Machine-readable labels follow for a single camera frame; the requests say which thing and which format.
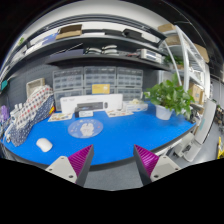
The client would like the clear plastic container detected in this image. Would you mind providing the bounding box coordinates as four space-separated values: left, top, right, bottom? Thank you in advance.
123 101 148 112

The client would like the yellow label box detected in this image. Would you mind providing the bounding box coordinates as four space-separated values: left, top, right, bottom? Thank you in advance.
92 84 110 94

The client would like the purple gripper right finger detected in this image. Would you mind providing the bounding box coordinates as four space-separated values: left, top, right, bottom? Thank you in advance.
133 145 180 185

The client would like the white office chair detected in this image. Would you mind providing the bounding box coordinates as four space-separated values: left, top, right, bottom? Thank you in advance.
174 99 216 162

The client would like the white computer mouse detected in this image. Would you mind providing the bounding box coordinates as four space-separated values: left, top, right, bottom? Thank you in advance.
36 138 53 152

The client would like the green potted plant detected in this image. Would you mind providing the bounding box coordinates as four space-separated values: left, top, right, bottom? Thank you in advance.
144 73 194 120

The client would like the white metal shelf rack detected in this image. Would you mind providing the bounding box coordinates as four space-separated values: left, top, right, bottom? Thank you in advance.
158 23 210 108

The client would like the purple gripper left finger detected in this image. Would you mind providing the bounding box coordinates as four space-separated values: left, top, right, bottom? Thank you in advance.
46 145 94 186

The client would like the patterned fabric bag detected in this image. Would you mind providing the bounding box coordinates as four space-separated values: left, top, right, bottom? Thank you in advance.
10 85 54 147

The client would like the small black white box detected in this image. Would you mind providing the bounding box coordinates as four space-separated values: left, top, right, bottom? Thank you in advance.
79 111 94 118

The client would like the white keyboard box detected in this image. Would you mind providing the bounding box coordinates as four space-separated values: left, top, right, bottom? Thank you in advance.
60 94 123 113

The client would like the round printed mouse pad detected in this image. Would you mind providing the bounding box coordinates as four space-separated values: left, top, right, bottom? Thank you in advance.
68 119 103 139

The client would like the beige plastic crate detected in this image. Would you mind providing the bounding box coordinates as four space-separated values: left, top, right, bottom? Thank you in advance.
26 78 45 97

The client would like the blue table mat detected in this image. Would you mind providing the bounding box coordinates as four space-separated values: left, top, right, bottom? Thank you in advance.
3 104 195 165

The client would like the grey drawer cabinet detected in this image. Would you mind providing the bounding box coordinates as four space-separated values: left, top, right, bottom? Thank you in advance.
52 66 143 111

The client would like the right printed card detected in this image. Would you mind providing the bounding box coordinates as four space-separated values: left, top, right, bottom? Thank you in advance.
106 110 133 118

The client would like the cardboard box on shelf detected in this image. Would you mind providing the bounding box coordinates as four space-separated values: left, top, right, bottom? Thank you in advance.
56 24 82 40

